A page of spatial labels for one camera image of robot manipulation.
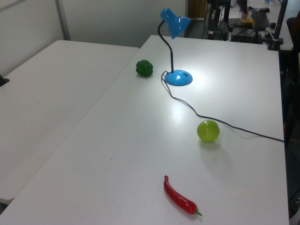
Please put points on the black pole with clamp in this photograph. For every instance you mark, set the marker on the black pole with clamp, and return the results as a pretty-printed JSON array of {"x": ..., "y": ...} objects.
[{"x": 279, "y": 25}]

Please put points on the black computer mouse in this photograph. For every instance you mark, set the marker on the black computer mouse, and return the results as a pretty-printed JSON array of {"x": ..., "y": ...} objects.
[{"x": 264, "y": 9}]

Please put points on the light green apple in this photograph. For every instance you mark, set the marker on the light green apple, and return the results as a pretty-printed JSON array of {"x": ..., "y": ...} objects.
[{"x": 208, "y": 131}]

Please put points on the blue gooseneck desk lamp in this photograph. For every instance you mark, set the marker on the blue gooseneck desk lamp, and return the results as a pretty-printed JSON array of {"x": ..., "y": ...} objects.
[{"x": 178, "y": 78}]

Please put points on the black clamp foot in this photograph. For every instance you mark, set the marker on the black clamp foot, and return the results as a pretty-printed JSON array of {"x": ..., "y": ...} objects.
[{"x": 2, "y": 80}]

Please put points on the dark chair back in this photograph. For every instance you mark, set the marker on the dark chair back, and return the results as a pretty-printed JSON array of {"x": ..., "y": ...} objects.
[{"x": 294, "y": 30}]

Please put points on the yellow flat object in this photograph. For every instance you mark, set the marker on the yellow flat object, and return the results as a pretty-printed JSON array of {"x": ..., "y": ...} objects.
[{"x": 247, "y": 21}]

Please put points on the dark green bell pepper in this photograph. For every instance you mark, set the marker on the dark green bell pepper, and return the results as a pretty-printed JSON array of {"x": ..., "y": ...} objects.
[{"x": 144, "y": 68}]

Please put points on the red chili pepper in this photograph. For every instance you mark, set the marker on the red chili pepper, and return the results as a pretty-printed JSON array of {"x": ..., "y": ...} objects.
[{"x": 178, "y": 198}]

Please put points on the black computer keyboard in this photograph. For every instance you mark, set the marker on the black computer keyboard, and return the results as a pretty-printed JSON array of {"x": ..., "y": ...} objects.
[{"x": 260, "y": 17}]

